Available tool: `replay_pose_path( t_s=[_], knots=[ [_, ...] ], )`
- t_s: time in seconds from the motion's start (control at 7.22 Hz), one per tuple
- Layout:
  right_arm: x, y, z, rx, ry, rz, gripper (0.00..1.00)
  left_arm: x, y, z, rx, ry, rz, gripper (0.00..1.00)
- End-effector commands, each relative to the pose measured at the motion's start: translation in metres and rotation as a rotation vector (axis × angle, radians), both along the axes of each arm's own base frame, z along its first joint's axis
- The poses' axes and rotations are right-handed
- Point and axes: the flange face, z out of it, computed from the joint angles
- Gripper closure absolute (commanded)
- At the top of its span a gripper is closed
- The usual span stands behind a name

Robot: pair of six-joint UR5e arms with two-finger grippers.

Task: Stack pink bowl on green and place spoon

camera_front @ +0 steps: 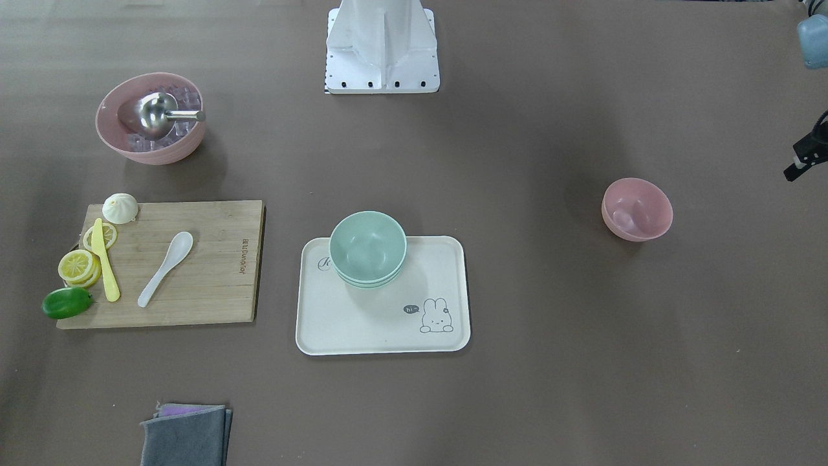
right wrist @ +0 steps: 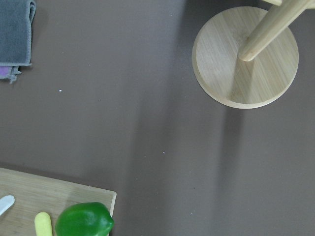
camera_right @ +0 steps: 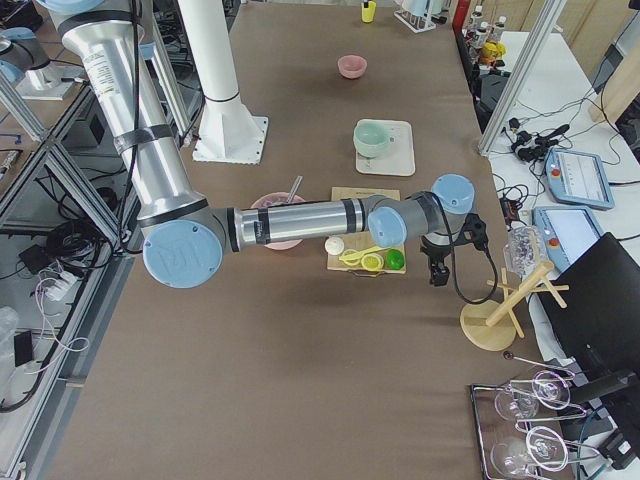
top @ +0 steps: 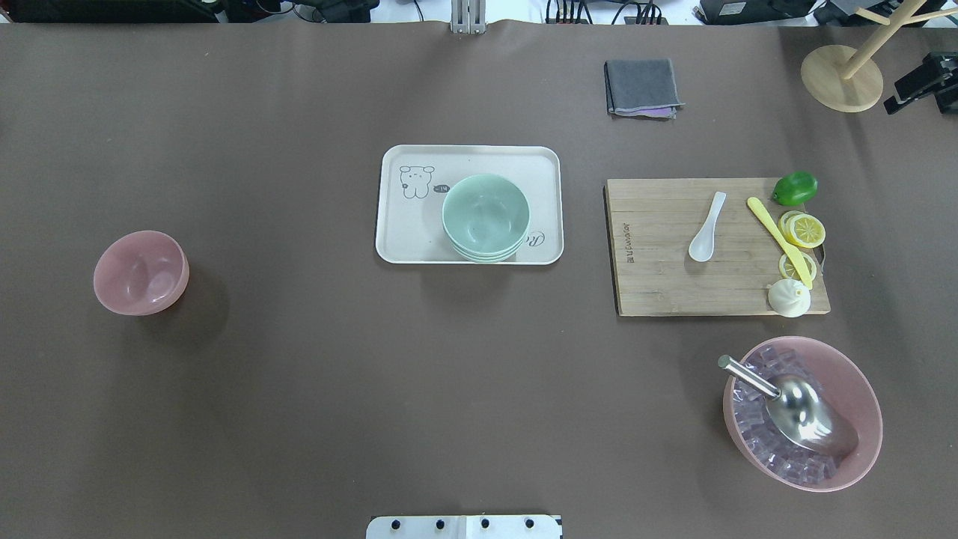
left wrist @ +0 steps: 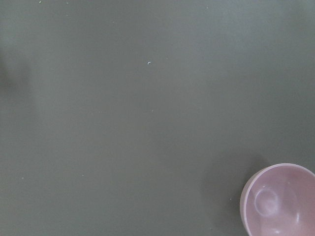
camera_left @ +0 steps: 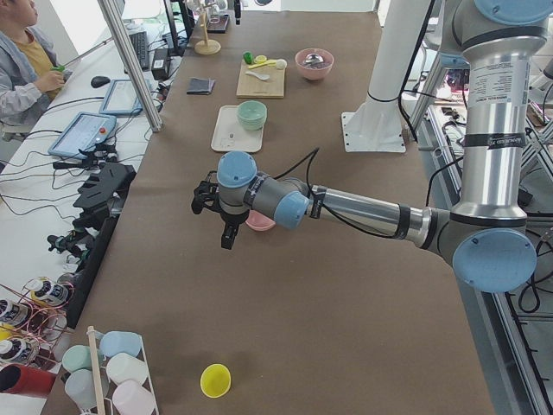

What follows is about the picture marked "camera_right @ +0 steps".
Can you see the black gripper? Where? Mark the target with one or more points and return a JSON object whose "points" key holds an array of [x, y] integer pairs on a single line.
{"points": [[433, 253]]}

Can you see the white ceramic spoon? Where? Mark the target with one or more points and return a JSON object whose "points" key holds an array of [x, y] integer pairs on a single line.
{"points": [[334, 245]]}

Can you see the small pink bowl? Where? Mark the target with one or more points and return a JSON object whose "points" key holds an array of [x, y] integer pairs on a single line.
{"points": [[352, 66]]}

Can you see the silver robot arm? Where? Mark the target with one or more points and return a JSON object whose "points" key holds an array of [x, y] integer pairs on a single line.
{"points": [[185, 239]]}

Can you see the green bowl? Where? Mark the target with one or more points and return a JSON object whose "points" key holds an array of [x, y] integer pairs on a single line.
{"points": [[370, 139]]}

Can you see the large pink ice bowl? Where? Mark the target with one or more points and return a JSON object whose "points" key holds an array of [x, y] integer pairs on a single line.
{"points": [[273, 199]]}

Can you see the clear plastic cup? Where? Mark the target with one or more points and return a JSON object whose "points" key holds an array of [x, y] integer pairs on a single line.
{"points": [[524, 250]]}

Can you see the green lime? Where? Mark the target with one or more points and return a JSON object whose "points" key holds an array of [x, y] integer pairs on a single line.
{"points": [[394, 259]]}

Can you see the lower teach pendant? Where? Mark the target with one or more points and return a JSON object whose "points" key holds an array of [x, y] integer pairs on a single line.
{"points": [[568, 232]]}

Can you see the teach pendant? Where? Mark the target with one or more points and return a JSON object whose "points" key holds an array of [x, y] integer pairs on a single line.
{"points": [[568, 232], [578, 178]]}

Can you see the wooden mug tree stand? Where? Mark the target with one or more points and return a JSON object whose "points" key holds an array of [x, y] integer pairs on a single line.
{"points": [[492, 325]]}

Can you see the cream serving tray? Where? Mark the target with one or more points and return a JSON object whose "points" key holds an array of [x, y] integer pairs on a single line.
{"points": [[397, 159]]}

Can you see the yellow lemon slice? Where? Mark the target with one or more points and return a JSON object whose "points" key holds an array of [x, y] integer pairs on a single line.
{"points": [[372, 262]]}

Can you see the upper teach pendant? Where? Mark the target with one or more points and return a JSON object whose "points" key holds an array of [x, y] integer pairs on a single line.
{"points": [[578, 178]]}

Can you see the wooden cutting board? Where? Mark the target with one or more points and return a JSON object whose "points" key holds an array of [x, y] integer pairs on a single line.
{"points": [[363, 240]]}

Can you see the black monitor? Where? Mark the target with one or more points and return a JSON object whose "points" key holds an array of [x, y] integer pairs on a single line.
{"points": [[599, 327]]}

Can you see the upper wine glass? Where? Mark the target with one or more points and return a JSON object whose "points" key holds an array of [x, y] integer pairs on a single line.
{"points": [[522, 399]]}

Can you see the wine glass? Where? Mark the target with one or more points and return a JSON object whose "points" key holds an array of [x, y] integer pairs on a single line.
{"points": [[540, 452], [522, 399]]}

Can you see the metal ice scoop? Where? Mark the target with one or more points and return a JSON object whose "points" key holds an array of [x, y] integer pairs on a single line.
{"points": [[294, 189]]}

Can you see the lower wine glass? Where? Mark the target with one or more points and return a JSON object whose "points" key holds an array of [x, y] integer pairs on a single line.
{"points": [[540, 452]]}

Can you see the yellow cup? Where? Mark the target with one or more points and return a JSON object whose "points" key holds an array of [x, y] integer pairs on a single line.
{"points": [[368, 10]]}

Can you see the wire glass rack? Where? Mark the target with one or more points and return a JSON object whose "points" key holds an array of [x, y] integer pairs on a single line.
{"points": [[491, 428]]}

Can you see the aluminium frame post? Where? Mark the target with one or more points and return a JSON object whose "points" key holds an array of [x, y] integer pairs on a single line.
{"points": [[525, 62]]}

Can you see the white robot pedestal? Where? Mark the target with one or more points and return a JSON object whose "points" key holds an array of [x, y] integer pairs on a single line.
{"points": [[228, 132]]}

